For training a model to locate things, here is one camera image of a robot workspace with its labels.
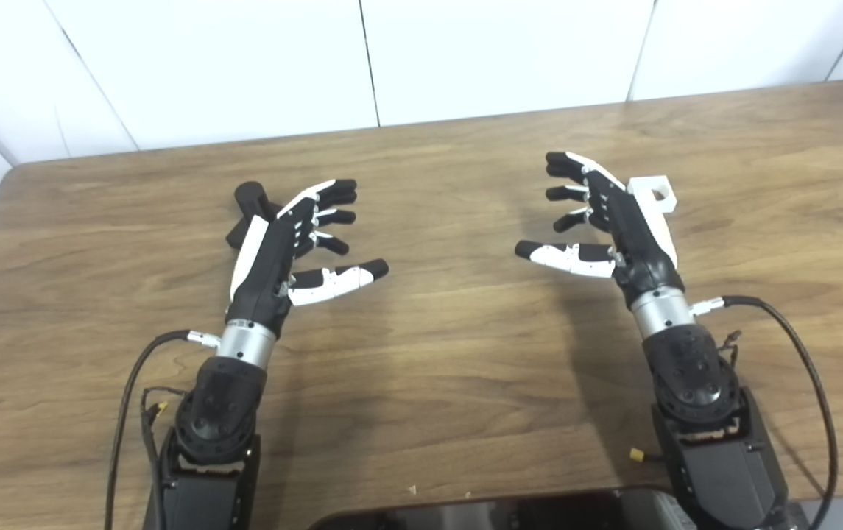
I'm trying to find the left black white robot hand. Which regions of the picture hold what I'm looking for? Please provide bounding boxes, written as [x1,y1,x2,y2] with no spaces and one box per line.
[226,178,389,341]

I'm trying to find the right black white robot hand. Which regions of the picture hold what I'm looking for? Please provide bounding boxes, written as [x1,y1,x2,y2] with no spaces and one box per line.
[515,151,685,310]

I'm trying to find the white square piece with hole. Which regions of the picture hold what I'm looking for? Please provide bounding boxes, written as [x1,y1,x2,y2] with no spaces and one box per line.
[627,175,678,216]

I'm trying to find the black peg with square base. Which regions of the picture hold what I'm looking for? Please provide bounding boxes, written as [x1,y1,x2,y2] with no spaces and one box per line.
[225,181,283,251]

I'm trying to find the black robot torso cover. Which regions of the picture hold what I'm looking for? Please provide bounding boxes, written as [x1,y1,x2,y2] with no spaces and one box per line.
[309,487,694,530]

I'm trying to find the right thin black wires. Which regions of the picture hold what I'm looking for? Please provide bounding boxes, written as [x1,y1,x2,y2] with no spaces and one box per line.
[716,330,743,384]

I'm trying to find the left thin wires yellow plug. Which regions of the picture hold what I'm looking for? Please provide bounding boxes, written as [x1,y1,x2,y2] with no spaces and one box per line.
[140,386,188,472]

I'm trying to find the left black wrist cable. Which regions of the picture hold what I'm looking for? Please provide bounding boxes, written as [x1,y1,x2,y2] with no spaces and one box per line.
[103,329,222,530]

